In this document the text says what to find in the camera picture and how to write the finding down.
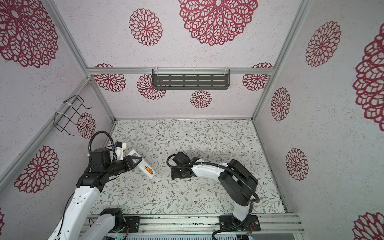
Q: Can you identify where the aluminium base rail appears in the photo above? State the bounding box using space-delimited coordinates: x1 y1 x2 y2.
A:
52 212 305 236

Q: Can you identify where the orange battery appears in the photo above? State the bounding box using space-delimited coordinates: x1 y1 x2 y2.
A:
145 166 154 175

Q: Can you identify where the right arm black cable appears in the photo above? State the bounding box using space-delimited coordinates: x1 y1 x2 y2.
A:
166 153 261 240

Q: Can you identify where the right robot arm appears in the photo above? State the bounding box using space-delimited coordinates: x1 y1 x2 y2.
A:
166 152 260 222

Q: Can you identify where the white remote control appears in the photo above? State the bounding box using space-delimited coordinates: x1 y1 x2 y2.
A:
128 149 156 180

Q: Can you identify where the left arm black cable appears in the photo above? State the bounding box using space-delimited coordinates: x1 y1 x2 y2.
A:
87 130 117 163

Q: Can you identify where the dark grey wall shelf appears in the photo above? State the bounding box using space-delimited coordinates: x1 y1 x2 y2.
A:
152 69 231 90

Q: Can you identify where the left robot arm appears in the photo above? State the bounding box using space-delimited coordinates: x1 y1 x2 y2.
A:
49 148 143 240

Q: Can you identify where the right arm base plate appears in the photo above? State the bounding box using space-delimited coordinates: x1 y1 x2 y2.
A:
219 215 261 232

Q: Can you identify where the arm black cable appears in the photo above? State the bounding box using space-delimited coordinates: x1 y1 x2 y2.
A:
87 130 117 163
166 153 261 240

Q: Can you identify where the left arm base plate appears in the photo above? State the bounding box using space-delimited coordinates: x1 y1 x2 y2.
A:
111 217 141 234

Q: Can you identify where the black wire wall rack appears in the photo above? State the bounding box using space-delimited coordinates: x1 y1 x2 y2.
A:
53 94 91 136

